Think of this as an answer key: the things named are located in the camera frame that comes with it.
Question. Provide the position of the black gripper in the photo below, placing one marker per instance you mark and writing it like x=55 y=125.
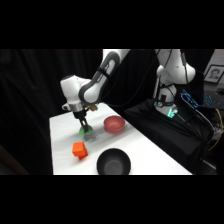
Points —
x=80 y=115

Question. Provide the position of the green triangle block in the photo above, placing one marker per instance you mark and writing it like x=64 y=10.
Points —
x=87 y=131

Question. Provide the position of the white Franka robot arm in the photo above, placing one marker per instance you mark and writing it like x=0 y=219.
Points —
x=90 y=88

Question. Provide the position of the pink bowl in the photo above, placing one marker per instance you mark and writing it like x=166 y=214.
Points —
x=114 y=124

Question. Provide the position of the black bowl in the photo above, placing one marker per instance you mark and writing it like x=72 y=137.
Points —
x=113 y=162

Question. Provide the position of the orange block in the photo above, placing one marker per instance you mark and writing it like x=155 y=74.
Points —
x=80 y=150

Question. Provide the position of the black curtain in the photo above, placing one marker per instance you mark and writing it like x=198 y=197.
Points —
x=30 y=100

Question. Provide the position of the black cloth-covered stand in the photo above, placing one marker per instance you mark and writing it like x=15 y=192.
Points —
x=166 y=136

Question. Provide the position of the small green light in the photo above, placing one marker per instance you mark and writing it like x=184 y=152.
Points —
x=171 y=113

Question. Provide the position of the blue-lit black device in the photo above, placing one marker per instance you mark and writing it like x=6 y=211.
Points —
x=190 y=99

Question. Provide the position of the backlit keyboard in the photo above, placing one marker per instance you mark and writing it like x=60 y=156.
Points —
x=213 y=101

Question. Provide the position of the framed portrait picture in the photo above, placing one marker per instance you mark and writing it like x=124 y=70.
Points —
x=214 y=73

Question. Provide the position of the yellowish wrist camera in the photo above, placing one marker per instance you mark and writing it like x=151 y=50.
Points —
x=92 y=108

